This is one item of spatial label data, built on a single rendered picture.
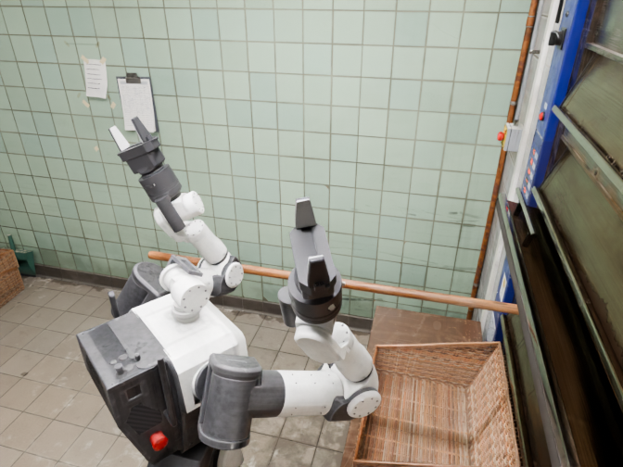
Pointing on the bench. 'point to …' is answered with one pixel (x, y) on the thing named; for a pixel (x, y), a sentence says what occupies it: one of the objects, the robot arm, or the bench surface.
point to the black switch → (557, 38)
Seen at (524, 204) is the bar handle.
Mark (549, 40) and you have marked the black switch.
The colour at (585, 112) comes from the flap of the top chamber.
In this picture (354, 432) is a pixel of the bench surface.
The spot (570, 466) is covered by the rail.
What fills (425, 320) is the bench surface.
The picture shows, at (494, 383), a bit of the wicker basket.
